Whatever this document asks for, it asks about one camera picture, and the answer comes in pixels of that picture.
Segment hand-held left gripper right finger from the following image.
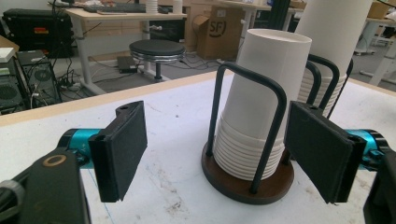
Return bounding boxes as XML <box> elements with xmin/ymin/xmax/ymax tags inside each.
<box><xmin>284</xmin><ymin>101</ymin><xmax>390</xmax><ymax>204</ymax></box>

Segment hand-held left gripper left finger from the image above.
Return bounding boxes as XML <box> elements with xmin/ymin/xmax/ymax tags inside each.
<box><xmin>58</xmin><ymin>100</ymin><xmax>149</xmax><ymax>203</ymax></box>

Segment black wire cup holder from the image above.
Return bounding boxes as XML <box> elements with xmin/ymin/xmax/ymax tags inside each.
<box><xmin>201</xmin><ymin>61</ymin><xmax>323</xmax><ymax>205</ymax></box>
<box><xmin>307</xmin><ymin>53</ymin><xmax>355</xmax><ymax>119</ymax></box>

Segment stack of white paper cups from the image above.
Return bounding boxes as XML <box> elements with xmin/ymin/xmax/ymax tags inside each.
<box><xmin>213</xmin><ymin>28</ymin><xmax>313</xmax><ymax>182</ymax></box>

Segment black flat device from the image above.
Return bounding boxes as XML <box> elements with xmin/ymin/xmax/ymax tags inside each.
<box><xmin>116</xmin><ymin>55</ymin><xmax>138</xmax><ymax>75</ymax></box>

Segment white table legs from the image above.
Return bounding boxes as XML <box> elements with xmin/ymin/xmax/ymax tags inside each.
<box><xmin>361</xmin><ymin>40</ymin><xmax>396</xmax><ymax>87</ymax></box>

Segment black round stool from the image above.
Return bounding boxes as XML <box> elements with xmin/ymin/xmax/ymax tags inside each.
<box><xmin>128</xmin><ymin>39</ymin><xmax>187</xmax><ymax>83</ymax></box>

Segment black computer tower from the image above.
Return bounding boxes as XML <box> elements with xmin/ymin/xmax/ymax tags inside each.
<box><xmin>0</xmin><ymin>59</ymin><xmax>26</xmax><ymax>115</ymax></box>
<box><xmin>15</xmin><ymin>49</ymin><xmax>63</xmax><ymax>108</ymax></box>

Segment tall stack of paper cups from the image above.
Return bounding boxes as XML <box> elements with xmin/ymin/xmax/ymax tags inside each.
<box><xmin>293</xmin><ymin>0</ymin><xmax>374</xmax><ymax>118</ymax></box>

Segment wooden desk with white legs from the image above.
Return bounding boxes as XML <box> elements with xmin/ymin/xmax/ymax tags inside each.
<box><xmin>64</xmin><ymin>6</ymin><xmax>188</xmax><ymax>96</ymax></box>

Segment black keyboard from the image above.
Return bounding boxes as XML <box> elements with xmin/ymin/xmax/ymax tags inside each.
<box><xmin>83</xmin><ymin>3</ymin><xmax>148</xmax><ymax>14</ymax></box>

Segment brown cardboard box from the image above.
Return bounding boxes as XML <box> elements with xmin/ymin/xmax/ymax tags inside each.
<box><xmin>192</xmin><ymin>5</ymin><xmax>246</xmax><ymax>61</ymax></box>

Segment white flat block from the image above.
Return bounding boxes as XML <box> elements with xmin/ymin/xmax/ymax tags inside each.
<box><xmin>0</xmin><ymin>47</ymin><xmax>16</xmax><ymax>63</ymax></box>

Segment black hard case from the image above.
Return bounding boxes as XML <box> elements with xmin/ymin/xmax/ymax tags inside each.
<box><xmin>2</xmin><ymin>7</ymin><xmax>76</xmax><ymax>59</ymax></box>

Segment black floor cables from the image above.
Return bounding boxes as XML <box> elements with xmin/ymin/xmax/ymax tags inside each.
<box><xmin>174</xmin><ymin>51</ymin><xmax>226</xmax><ymax>71</ymax></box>

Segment black metal post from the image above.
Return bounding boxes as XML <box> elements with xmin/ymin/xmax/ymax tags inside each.
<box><xmin>269</xmin><ymin>0</ymin><xmax>297</xmax><ymax>32</ymax></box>

